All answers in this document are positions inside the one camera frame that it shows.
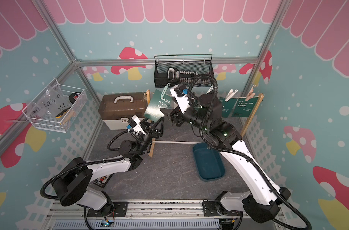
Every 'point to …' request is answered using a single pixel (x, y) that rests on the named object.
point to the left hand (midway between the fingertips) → (162, 117)
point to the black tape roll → (73, 97)
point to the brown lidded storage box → (115, 109)
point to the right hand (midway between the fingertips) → (167, 103)
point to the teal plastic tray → (209, 163)
